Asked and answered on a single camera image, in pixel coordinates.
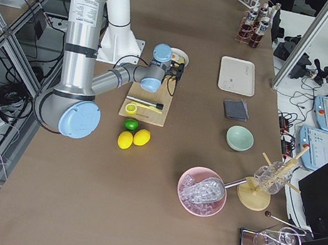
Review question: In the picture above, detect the yellow lemon upper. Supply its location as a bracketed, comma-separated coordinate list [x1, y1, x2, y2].
[133, 129, 151, 146]

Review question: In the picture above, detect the half lemon slice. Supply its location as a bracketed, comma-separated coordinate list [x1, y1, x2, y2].
[125, 102, 138, 116]

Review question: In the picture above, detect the pink bowl of ice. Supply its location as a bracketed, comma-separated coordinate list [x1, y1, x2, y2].
[177, 167, 227, 217]

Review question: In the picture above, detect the blue teach pendant near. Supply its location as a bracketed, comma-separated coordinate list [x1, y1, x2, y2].
[298, 125, 328, 171]

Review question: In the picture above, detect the yellow lemon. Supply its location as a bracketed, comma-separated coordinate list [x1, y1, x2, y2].
[133, 129, 151, 146]
[117, 131, 133, 149]

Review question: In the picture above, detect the clear glass mug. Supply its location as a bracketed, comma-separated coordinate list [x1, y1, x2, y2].
[254, 161, 292, 195]

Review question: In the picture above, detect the aluminium frame post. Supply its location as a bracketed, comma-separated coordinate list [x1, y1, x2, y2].
[271, 0, 328, 91]

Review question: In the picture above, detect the wooden cutting board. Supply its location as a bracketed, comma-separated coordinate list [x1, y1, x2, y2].
[119, 76, 177, 127]

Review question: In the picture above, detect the green lime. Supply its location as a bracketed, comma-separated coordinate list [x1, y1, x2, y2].
[123, 118, 139, 131]

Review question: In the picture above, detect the tea bottle lower left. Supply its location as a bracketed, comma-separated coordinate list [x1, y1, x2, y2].
[249, 17, 270, 48]

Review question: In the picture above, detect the tea bottle upper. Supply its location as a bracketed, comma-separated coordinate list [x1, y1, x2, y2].
[239, 9, 258, 38]

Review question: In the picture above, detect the green ceramic bowl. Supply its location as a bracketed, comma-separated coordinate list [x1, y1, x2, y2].
[226, 125, 254, 152]

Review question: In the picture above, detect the metal ice scoop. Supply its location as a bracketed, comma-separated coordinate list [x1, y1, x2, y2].
[189, 177, 247, 204]

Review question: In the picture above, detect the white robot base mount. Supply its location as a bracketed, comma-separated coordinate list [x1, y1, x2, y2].
[97, 0, 145, 64]

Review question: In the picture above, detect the tea bottle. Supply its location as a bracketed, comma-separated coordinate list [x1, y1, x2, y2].
[256, 3, 269, 21]
[239, 9, 258, 38]
[249, 17, 270, 48]

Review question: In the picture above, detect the copper wire bottle rack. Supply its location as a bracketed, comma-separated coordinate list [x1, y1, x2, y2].
[235, 11, 270, 48]

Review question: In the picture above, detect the wooden cup stand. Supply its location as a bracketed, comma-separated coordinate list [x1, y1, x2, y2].
[237, 146, 309, 211]

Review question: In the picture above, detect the tea bottle lower right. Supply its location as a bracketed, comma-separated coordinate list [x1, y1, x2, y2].
[256, 3, 269, 21]

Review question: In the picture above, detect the grey folded cloth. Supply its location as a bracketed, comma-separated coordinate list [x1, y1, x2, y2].
[223, 99, 249, 121]

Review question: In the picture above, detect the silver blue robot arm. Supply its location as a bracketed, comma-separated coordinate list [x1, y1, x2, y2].
[34, 0, 184, 139]

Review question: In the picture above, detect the yellow lemon lower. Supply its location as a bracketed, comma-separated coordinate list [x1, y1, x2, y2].
[117, 131, 133, 149]

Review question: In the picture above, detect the cream rabbit tray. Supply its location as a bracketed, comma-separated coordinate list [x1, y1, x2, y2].
[217, 56, 255, 97]

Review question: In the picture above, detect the steel muddler black tip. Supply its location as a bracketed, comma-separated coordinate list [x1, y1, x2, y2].
[126, 95, 164, 110]

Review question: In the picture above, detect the white round plate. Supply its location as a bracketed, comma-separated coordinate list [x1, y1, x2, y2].
[171, 47, 189, 67]

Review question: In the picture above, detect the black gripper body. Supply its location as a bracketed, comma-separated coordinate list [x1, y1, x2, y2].
[166, 61, 185, 79]

